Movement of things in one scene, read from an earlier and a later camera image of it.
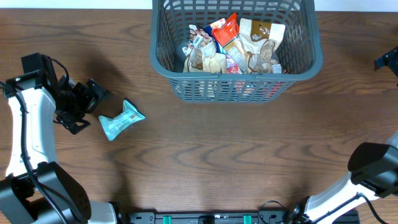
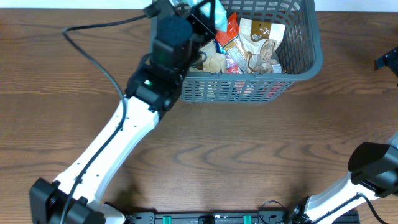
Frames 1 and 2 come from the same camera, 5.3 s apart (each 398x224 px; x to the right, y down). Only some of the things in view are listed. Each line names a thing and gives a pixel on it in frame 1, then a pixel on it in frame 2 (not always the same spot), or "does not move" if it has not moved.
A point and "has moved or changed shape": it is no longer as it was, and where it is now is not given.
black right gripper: x=388 y=59 does not move
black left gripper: x=71 y=117 -> x=206 y=25
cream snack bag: x=259 y=40 does not move
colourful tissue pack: x=231 y=66 does not move
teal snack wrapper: x=112 y=126 has moved or changed shape
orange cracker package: x=228 y=35 does not move
